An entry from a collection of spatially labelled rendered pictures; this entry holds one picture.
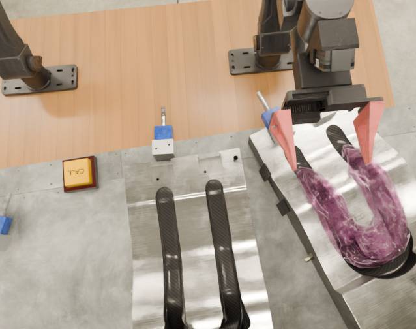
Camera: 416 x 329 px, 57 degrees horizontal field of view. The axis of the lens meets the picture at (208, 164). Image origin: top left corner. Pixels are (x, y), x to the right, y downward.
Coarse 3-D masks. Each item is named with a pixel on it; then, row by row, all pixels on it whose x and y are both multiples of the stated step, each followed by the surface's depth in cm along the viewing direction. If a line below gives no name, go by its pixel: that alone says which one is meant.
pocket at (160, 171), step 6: (162, 162) 86; (168, 162) 86; (150, 168) 85; (156, 168) 86; (162, 168) 86; (168, 168) 86; (150, 174) 84; (156, 174) 86; (162, 174) 86; (168, 174) 86; (156, 180) 86
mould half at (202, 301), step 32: (192, 160) 84; (224, 160) 83; (128, 192) 83; (192, 192) 82; (224, 192) 82; (192, 224) 81; (160, 256) 79; (192, 256) 79; (256, 256) 77; (160, 288) 75; (192, 288) 74; (256, 288) 73; (160, 320) 72; (192, 320) 71; (256, 320) 71
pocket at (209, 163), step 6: (198, 156) 85; (204, 156) 85; (210, 156) 85; (216, 156) 86; (198, 162) 86; (204, 162) 86; (210, 162) 86; (216, 162) 86; (204, 168) 86; (210, 168) 86; (216, 168) 86; (222, 168) 86
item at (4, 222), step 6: (6, 198) 90; (6, 204) 90; (0, 210) 89; (0, 216) 88; (0, 222) 87; (6, 222) 88; (0, 228) 87; (6, 228) 89; (0, 234) 86; (6, 234) 89; (0, 240) 87; (6, 240) 89; (0, 246) 87; (6, 246) 89
